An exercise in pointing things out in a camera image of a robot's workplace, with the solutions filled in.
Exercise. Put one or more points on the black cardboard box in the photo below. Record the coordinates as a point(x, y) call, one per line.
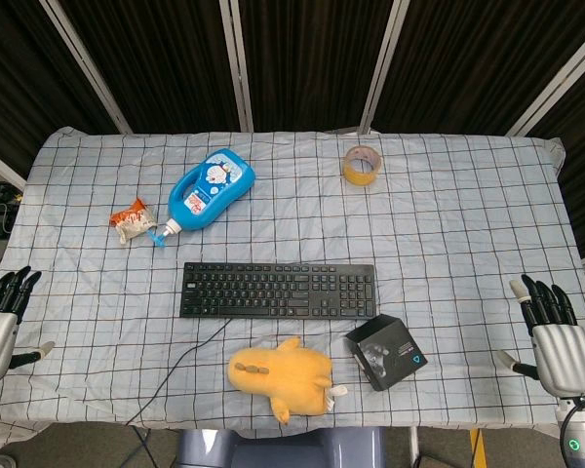
point(386, 352)

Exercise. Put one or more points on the orange white snack packet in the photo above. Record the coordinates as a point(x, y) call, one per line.
point(132, 219)

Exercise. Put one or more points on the black computer keyboard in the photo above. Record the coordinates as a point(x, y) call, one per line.
point(278, 291)

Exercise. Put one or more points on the blue cartoon detergent bottle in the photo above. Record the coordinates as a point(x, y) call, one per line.
point(208, 189)

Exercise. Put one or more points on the yellow plush toy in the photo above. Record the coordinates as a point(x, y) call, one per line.
point(283, 375)

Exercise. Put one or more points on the yellow packing tape roll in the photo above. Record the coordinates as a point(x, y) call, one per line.
point(362, 165)

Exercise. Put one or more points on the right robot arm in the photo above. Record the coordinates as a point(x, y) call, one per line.
point(581, 429)

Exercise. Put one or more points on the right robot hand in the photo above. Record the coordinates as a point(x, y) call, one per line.
point(561, 351)

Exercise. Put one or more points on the blue checked tablecloth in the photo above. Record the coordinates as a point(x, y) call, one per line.
point(292, 278)

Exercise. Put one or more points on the black folding screen partition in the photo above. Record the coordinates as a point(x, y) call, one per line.
point(292, 63)

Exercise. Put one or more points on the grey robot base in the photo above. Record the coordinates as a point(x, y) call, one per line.
point(280, 448)

